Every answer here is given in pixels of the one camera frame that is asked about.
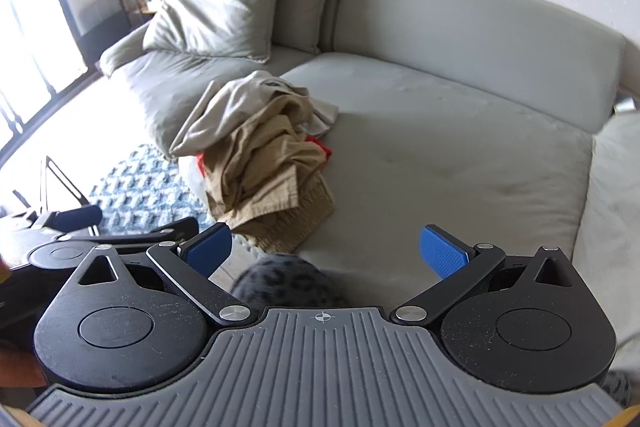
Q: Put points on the tan khaki garment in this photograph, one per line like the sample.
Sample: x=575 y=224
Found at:
x=270 y=162

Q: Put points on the white printed garment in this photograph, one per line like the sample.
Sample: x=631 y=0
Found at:
x=220 y=117

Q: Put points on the grey sofa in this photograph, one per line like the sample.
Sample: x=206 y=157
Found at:
x=425 y=157

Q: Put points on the window with black frame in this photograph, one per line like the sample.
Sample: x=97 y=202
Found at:
x=30 y=32

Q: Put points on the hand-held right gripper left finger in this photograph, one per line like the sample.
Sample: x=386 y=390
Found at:
x=207 y=251

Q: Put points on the blue white patterned rug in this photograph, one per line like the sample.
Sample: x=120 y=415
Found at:
x=145 y=192

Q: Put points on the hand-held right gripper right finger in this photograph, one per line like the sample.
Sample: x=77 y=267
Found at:
x=444 y=253

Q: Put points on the metal sofa bracket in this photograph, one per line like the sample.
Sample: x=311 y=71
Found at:
x=625 y=102

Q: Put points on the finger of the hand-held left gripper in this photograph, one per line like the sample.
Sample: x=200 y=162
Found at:
x=165 y=228
x=75 y=217

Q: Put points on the black metal frame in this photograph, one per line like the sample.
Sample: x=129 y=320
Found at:
x=65 y=179

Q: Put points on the red garment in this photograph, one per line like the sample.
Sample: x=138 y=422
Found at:
x=325 y=153

